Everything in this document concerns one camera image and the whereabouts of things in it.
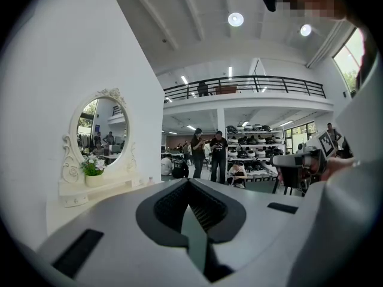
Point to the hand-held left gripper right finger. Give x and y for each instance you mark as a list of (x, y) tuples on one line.
[(254, 229)]

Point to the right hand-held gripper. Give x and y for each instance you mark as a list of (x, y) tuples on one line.
[(311, 166)]

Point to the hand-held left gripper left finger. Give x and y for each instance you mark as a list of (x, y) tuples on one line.
[(119, 220)]

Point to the small beige round object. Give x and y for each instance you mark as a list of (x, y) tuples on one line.
[(151, 181)]

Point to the person's right forearm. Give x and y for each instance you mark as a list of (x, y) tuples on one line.
[(341, 167)]

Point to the white dressing table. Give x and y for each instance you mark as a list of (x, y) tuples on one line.
[(60, 217)]

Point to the shelf of black white helmets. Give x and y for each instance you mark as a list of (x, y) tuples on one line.
[(254, 152)]

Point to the artificial flowers in white pot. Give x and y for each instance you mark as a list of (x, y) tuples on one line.
[(94, 179)]

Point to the white ornate vanity mirror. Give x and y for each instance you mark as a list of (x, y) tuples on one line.
[(71, 166)]

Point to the black balcony railing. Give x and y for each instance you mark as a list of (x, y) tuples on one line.
[(255, 84)]

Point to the wooden balcony desk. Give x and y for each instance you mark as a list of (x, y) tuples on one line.
[(226, 89)]

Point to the ceiling strip light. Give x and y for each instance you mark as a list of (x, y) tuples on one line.
[(184, 79), (230, 72)]

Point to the black office chair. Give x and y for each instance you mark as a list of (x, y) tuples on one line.
[(203, 89)]

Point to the large glass window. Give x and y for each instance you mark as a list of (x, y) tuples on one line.
[(347, 61)]

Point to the round ceiling lamp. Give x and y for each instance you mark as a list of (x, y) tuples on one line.
[(305, 30), (235, 19)]

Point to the person's black clothing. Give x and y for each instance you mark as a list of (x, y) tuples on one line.
[(369, 58)]

